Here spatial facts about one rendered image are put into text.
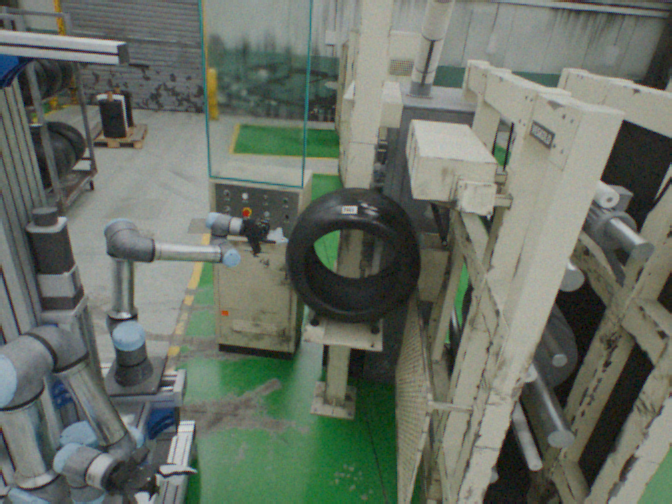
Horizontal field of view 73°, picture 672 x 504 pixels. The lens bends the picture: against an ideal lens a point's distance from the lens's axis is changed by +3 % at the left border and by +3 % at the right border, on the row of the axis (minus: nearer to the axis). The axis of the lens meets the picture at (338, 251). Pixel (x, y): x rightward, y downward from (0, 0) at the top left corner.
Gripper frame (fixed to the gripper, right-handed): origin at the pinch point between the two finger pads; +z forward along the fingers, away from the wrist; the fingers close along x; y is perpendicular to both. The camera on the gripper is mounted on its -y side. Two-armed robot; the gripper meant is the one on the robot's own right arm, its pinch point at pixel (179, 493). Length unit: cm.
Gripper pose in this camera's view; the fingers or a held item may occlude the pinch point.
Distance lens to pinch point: 132.1
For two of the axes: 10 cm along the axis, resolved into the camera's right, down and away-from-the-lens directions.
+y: -1.3, 9.3, 3.4
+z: 9.5, 2.2, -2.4
